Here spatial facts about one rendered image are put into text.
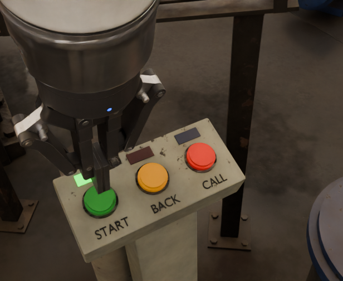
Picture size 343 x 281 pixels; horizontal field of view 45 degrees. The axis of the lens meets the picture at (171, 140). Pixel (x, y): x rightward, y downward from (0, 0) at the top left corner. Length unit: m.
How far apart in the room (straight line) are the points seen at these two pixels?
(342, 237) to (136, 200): 0.36
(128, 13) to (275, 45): 1.81
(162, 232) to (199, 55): 1.40
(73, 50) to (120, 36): 0.03
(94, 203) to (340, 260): 0.39
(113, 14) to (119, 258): 0.69
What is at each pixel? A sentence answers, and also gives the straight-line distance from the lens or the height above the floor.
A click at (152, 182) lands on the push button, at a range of 0.54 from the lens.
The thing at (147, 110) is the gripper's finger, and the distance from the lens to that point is 0.37.
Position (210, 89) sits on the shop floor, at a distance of 1.70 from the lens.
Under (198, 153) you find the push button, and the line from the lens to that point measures 0.57.
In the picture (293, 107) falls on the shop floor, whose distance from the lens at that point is 1.65.
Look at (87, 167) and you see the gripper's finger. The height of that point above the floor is 0.72.
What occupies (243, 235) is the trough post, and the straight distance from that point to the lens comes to 1.22.
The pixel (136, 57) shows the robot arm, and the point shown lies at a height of 0.89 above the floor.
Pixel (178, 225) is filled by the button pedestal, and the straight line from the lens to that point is 0.60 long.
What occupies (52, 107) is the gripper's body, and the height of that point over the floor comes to 0.84.
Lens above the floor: 1.02
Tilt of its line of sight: 44 degrees down
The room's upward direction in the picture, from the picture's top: 4 degrees counter-clockwise
